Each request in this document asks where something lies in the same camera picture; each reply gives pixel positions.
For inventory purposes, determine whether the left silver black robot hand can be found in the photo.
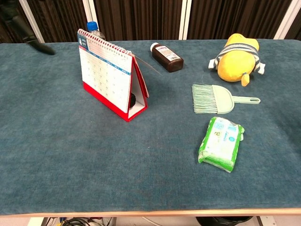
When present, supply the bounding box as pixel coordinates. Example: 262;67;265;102
0;4;56;56

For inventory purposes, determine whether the red spiral desk calendar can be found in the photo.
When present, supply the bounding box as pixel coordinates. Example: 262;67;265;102
77;28;163;122

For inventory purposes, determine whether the blue cap dark drink bottle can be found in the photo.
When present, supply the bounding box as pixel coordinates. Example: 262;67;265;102
86;21;106;41

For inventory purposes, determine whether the brown medicine bottle white cap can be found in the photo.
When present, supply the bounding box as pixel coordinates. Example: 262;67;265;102
150;42;184;73

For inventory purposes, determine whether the teal blue table mat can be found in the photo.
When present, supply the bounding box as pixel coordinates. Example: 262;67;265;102
0;39;301;216

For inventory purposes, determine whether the mint green small brush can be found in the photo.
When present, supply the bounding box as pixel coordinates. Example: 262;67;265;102
191;82;261;115

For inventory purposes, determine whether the yellow plush toy striped shirt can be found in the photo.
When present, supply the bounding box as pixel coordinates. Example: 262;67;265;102
208;33;266;87

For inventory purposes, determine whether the green wet wipes pack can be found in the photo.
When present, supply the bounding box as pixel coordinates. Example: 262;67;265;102
198;116;245;173

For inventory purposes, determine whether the black round bin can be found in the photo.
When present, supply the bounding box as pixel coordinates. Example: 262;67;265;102
196;216;254;226

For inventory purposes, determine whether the black floor cable bundle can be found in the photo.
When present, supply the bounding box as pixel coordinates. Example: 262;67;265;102
44;216;114;226

